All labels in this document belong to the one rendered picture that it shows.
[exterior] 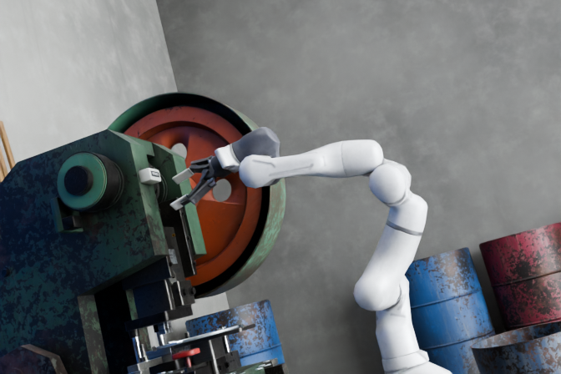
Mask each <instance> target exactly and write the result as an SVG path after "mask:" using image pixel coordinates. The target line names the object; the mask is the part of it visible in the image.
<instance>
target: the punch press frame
mask: <svg viewBox="0 0 561 374"><path fill-rule="evenodd" d="M80 151H88V152H92V153H95V154H101V155H104V156H106V157H107V158H109V159H110V160H111V161H112V162H113V163H114V165H115V167H116V170H117V171H118V175H119V187H118V190H117V194H116V195H115V197H114V199H113V201H112V202H111V203H110V204H109V205H108V206H107V207H106V208H104V209H103V210H100V211H97V212H83V211H79V212H80V216H81V219H82V223H83V232H81V233H78V234H62V233H56V230H55V225H54V221H53V213H52V208H51V204H50V200H51V199H53V198H56V197H59V196H58V192H57V187H56V179H57V174H58V170H59V168H60V166H61V165H62V163H63V162H64V160H65V159H66V158H67V157H69V156H70V155H71V154H74V153H77V152H80ZM149 163H150V164H151V165H152V166H154V167H155V168H156V169H157V170H158V171H159V174H160V178H161V181H160V182H159V198H158V199H156V195H155V192H154V185H153V184H144V183H141V182H140V178H139V171H140V170H142V169H147V168H149ZM186 169H187V168H186V164H185V160H184V157H182V156H180V155H179V154H176V153H175V152H174V151H172V150H171V149H168V148H166V147H165V146H163V145H160V144H155V143H152V142H149V141H146V140H143V139H138V138H135V137H132V136H129V135H127V134H121V133H119V132H115V131H113V130H109V129H106V130H103V131H100V132H98V133H96V134H91V135H89V136H87V137H84V138H82V139H78V140H75V141H73V142H71V143H68V144H65V145H62V146H59V147H57V148H55V149H51V150H49V151H46V152H43V153H41V154H37V155H35V156H33V157H30V158H27V159H24V160H21V161H19V162H17V163H16V164H15V165H14V166H13V168H12V169H11V170H10V172H9V173H8V174H7V176H6V177H5V178H4V180H3V181H2V182H1V184H0V358H1V357H3V356H5V355H6V354H8V353H9V352H10V351H13V350H14V349H16V348H17V347H19V346H23V345H27V344H31V345H34V346H37V347H39V348H42V349H44V350H46V351H50V352H52V353H54V354H56V355H59V356H60V358H61V361H62V363H63V365H64V367H65V369H66V372H67V373H68V374H128V373H129V372H128V366H132V365H135V364H137V361H136V356H135V352H134V345H133V341H132V338H131V339H130V337H129V332H128V331H126V328H125V324H124V323H125V322H127V321H132V320H136V319H138V315H137V311H136V306H135V303H134V295H133V291H132V289H131V290H127V291H124V290H123V286H122V281H121V280H122V279H124V278H126V277H128V276H130V275H132V274H133V273H135V272H137V271H139V270H142V269H143V268H145V267H146V266H148V265H151V264H153V263H155V262H156V261H158V260H160V259H162V258H164V257H165V256H167V255H169V252H168V248H167V244H166V240H165V236H164V229H163V226H162V221H161V218H160V214H159V207H158V203H161V202H164V201H166V200H171V199H173V198H176V197H177V198H181V197H182V196H184V195H186V194H188V195H189V194H190V192H191V191H192V189H191V185H190V179H189V178H188V179H186V180H184V181H183V182H181V183H179V184H176V183H175V182H174V181H173V180H172V178H173V177H175V176H176V175H177V174H179V173H181V172H183V171H184V170H186ZM157 200H158V203H157ZM182 210H183V211H184V220H185V223H186V228H187V231H188V235H189V236H190V245H191V249H192V253H193V257H194V260H197V259H199V258H200V257H202V256H203V255H206V254H207V253H206V249H205V243H204V239H203V235H202V231H201V228H200V222H199V217H198V214H197V210H196V207H195V205H193V204H192V203H191V202H190V203H188V204H187V205H185V206H183V207H182Z"/></svg>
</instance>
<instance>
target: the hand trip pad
mask: <svg viewBox="0 0 561 374"><path fill-rule="evenodd" d="M198 353H200V349H199V348H197V347H196V348H193V349H190V350H187V351H181V352H177V353H175V354H172V360H177V359H180V358H184V363H185V367H186V368H187V367H191V362H190V356H193V355H195V354H198Z"/></svg>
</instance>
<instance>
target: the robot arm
mask: <svg viewBox="0 0 561 374"><path fill-rule="evenodd" d="M279 147H280V141H279V139H278V137H277V135H276V134H275V133H274V132H273V131H272V130H271V129H268V128H266V127H261V128H258V129H255V130H253V131H251V132H249V133H248V134H246V135H244V136H243V137H242V138H241V139H240V140H238V141H236V142H234V143H232V144H230V145H227V146H225V147H223V148H219V149H217V150H215V156H214V157H213V156H212V155H211V156H210V157H208V158H204V159H198V160H195V161H192V162H191V166H190V167H189V168H188V169H186V170H184V171H183V172H181V173H179V174H177V175H176V176H175V177H173V178H172V180H173V181H174V182H175V183H176V184H179V183H181V182H183V181H184V180H186V179H188V178H189V177H190V176H192V175H194V173H202V175H201V178H200V182H199V183H198V184H197V185H196V186H195V187H194V188H193V190H192V191H191V192H190V194H189V195H188V194H186V195H184V196H182V197H181V198H179V199H177V200H176V201H174V202H173V203H171V204H170V206H171V207H172V208H174V209H175V210H178V209H179V208H181V207H183V206H185V205H187V204H188V203H190V202H191V203H192V204H193V205H195V204H196V203H197V202H198V201H199V200H200V199H201V198H202V197H204V196H205V195H206V194H207V193H208V192H209V191H210V190H211V189H212V188H214V187H215V186H216V185H217V184H216V183H215V179H217V178H218V177H221V178H224V177H225V176H227V175H229V174H231V173H232V172H233V173H236V172H238V171H239V174H240V179H241V180H242V182H243V183H244V184H245V186H248V187H251V188H255V189H256V188H259V187H263V186H270V185H273V184H276V183H278V182H279V181H280V179H282V178H289V177H295V176H302V175H307V176H319V177H328V178H338V179H341V178H348V177H352V176H358V175H361V176H366V177H369V178H370V179H369V187H370V190H371V192H372V193H373V194H374V195H375V196H376V197H377V198H378V199H379V200H380V201H381V202H382V203H384V204H385V205H386V206H388V207H390V210H389V214H388V216H387V222H386V224H385V227H384V230H383V232H382V236H381V238H380V240H379V243H378V245H377V249H376V250H375V252H374V254H373V256H372V258H371V260H370V261H369V263H368V265H367V267H366V269H365V271H364V273H363V275H362V276H361V278H360V279H359V281H358V282H357V283H356V284H355V288H354V292H353V295H354V297H355V300H356V303H357V304H358V305H359V306H360V307H361V308H363V309H366V310H368V311H376V320H377V328H376V336H377V341H378V345H379V348H380V352H381V354H382V365H383V368H384V372H385V374H452V373H451V372H450V371H449V370H446V369H444V368H442V367H440V366H437V365H435V364H433V363H431V362H429V358H428V355H427V353H426V352H425V351H422V350H419V348H418V344H417V338H416V336H415V332H414V329H413V326H412V318H411V309H410V301H409V294H408V293H409V282H408V280H407V278H406V277H405V276H404V275H405V273H406V271H407V268H408V266H409V265H410V264H411V263H412V261H413V258H414V255H415V254H416V251H417V247H418V245H419V242H420V239H421V237H422V232H423V229H424V226H425V223H426V217H427V203H426V202H425V201H424V200H423V199H422V198H421V197H420V196H418V195H415V194H413V193H412V192H411V191H410V190H409V187H410V185H411V178H412V177H411V175H410V173H409V172H408V170H407V168H406V166H404V165H402V164H399V163H396V162H394V161H391V160H388V159H384V158H383V153H382V148H381V146H380V145H379V144H378V143H377V142H376V141H375V140H348V141H341V142H337V143H333V144H328V145H325V146H322V147H320V148H318V149H314V150H312V151H309V152H306V153H304V154H298V155H292V156H286V157H280V155H279ZM205 181H207V182H205Z"/></svg>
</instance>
